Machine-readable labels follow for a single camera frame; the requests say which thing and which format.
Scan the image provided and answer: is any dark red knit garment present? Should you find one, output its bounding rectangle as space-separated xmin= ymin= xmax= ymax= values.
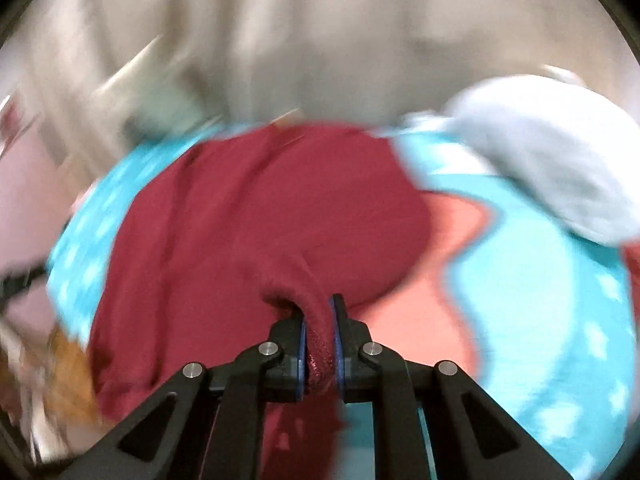
xmin=88 ymin=124 xmax=433 ymax=479

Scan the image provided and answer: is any white plush toy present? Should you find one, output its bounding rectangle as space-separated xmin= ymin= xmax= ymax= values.
xmin=393 ymin=75 xmax=639 ymax=247

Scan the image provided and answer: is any turquoise cartoon star blanket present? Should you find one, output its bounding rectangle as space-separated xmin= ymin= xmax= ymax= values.
xmin=47 ymin=130 xmax=636 ymax=479

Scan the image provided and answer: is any beige curtain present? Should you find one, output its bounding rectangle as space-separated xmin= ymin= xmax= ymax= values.
xmin=1 ymin=0 xmax=639 ymax=184

